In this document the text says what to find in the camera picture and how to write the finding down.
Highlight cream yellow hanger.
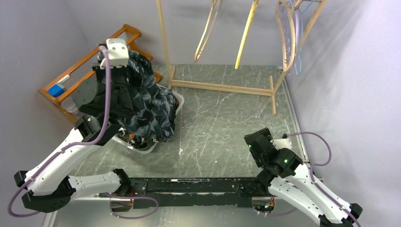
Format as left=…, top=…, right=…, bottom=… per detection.
left=235, top=0, right=259, bottom=69

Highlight light wooden hanger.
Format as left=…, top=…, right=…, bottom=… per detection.
left=193, top=0, right=222, bottom=63

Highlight dark patterned shorts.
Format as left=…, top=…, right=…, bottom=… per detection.
left=120, top=51, right=179, bottom=142

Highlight orange camo shorts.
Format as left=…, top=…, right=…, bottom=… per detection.
left=116, top=128, right=158, bottom=150

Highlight light blue wire hanger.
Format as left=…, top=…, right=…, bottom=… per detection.
left=294, top=0, right=315, bottom=76

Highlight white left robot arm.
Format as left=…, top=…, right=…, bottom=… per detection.
left=7, top=67, right=131, bottom=218

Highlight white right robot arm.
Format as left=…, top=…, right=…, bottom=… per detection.
left=244, top=128, right=363, bottom=227

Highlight white plastic laundry basket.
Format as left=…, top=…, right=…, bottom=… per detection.
left=112, top=91, right=185, bottom=154

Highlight wooden clothes rack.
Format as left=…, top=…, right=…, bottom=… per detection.
left=156, top=0, right=327, bottom=114

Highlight orange wooden shelf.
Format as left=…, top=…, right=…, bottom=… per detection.
left=38, top=24, right=153, bottom=124

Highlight clear plastic cup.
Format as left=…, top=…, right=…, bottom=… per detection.
left=62, top=99, right=79, bottom=114

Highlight blue box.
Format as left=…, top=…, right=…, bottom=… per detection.
left=47, top=83, right=67, bottom=97

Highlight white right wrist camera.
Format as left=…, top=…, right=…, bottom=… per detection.
left=270, top=138, right=293, bottom=150

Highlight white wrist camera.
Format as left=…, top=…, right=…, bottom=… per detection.
left=98, top=38, right=129, bottom=69
left=270, top=138, right=293, bottom=150

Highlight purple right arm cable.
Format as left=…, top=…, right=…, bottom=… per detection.
left=282, top=131, right=362, bottom=227

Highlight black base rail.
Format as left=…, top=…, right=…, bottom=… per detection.
left=112, top=177, right=271, bottom=209

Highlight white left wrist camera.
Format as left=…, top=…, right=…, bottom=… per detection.
left=98, top=38, right=129, bottom=69

